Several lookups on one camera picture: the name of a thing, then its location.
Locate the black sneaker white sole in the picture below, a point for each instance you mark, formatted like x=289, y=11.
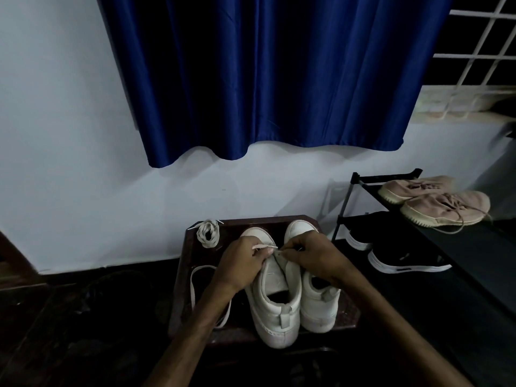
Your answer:
x=403, y=267
x=356, y=243

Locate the black shoe rack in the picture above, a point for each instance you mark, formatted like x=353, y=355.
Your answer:
x=475, y=257

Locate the person's left forearm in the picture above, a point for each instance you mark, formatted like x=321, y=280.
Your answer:
x=189, y=342

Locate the pink sneaker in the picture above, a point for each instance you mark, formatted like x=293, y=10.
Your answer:
x=435, y=211
x=403, y=189

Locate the brown wooden door frame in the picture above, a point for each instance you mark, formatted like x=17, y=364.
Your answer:
x=16, y=270

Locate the dark brown plastic stool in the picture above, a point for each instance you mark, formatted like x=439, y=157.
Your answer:
x=201, y=261

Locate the person's right forearm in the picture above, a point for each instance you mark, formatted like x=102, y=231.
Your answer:
x=403, y=330

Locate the person's right hand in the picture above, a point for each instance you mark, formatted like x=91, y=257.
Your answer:
x=322, y=257

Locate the person's left hand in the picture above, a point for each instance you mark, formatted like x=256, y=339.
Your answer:
x=238, y=270

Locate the blue curtain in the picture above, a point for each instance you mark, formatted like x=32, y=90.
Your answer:
x=262, y=68

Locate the white shoelace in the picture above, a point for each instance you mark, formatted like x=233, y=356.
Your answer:
x=192, y=290
x=207, y=235

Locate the white window grille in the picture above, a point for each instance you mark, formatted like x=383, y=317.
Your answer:
x=467, y=96

